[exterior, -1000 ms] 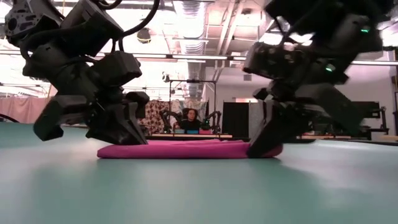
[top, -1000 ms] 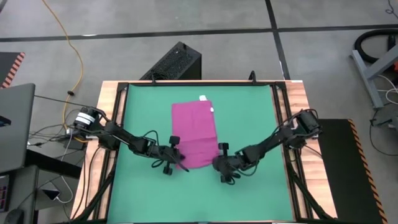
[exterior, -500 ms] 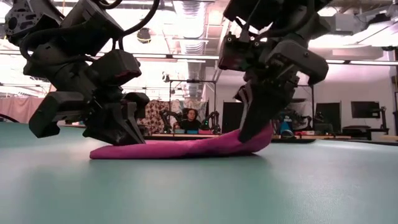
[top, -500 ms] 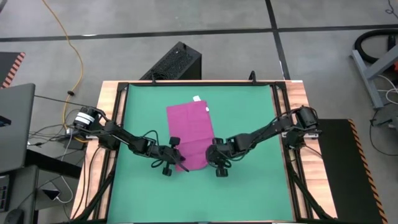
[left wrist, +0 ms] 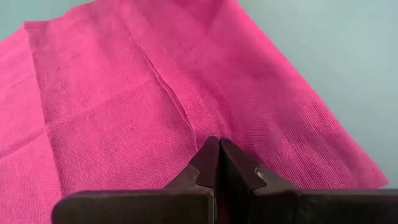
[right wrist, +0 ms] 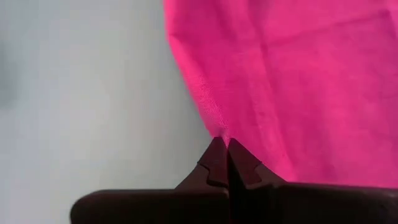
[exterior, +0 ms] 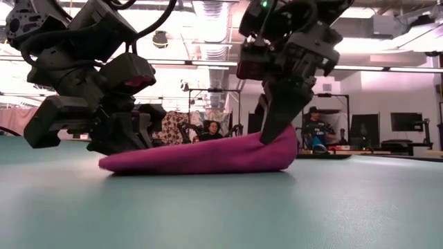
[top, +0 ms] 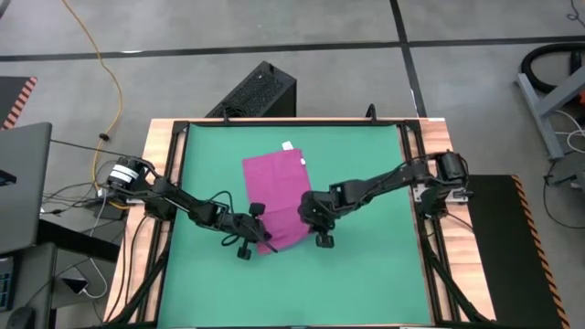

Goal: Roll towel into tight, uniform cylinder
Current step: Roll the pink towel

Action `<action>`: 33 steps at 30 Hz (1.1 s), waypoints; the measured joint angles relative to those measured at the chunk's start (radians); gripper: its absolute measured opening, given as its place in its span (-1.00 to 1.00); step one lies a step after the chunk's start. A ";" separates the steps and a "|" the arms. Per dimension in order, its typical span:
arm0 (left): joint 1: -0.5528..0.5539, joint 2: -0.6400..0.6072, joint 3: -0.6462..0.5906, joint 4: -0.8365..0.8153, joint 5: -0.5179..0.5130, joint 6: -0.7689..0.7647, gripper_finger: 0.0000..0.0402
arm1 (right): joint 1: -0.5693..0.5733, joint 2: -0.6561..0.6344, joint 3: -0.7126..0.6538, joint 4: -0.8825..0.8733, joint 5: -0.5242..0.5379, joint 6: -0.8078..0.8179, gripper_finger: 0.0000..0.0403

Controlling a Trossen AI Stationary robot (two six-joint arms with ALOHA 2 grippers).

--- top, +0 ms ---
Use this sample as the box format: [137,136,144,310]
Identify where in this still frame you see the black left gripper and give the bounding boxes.
[218,202,279,261]

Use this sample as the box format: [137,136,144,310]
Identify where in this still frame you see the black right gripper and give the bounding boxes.
[297,189,342,249]

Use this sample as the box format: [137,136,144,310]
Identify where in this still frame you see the magenta towel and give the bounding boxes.
[241,140,316,256]

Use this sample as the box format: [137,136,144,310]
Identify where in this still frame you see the green table mat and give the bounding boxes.
[157,123,435,327]

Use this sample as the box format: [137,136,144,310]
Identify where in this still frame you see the black computer tower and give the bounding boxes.
[205,60,297,119]

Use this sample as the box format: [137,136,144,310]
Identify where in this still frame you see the black power adapter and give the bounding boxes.
[93,203,127,221]

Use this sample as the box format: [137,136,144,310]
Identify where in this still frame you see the black desk base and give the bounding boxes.
[36,218,122,264]

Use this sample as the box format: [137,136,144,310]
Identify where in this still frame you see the large black orange-striped floor mat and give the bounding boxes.
[459,174,570,329]

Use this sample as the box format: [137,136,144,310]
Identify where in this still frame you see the dark smartphone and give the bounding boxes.
[61,276,90,296]

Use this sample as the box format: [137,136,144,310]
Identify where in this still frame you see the grey side desk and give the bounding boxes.
[0,241,59,329]

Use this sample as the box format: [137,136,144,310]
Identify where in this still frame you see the grey metal stand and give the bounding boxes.
[514,63,585,161]

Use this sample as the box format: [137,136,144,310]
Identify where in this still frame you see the grey laptop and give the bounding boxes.
[0,122,53,255]

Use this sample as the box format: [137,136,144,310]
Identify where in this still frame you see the black computer mouse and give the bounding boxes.
[4,305,37,329]

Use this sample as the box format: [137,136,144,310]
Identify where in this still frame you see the dark keyboard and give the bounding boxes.
[0,258,15,312]

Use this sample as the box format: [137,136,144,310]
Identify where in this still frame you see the small black orange-striped floor mat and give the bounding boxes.
[0,76,37,132]

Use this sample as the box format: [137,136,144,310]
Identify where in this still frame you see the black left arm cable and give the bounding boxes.
[207,190,241,248]

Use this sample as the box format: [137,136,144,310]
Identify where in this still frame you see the black metal table frame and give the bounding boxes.
[104,118,497,329]

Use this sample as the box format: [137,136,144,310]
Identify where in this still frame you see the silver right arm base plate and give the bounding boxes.
[413,186,474,203]

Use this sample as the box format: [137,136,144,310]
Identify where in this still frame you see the white charging cable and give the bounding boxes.
[81,258,110,301]

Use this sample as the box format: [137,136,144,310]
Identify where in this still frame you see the straight black floor cable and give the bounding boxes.
[49,139,133,157]

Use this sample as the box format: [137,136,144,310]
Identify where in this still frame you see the yellow cable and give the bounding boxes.
[61,0,133,211]

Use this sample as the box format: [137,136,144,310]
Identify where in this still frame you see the tangled black floor cables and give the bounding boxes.
[40,158,120,216]

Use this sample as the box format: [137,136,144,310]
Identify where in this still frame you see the curved black floor cable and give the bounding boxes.
[542,162,585,229]

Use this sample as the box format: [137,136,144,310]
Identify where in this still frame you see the black hose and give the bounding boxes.
[520,42,585,95]

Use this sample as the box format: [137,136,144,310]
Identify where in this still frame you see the white floor cables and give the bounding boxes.
[555,109,585,154]

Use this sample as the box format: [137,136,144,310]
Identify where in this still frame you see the thin black cable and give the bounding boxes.
[565,0,585,22]

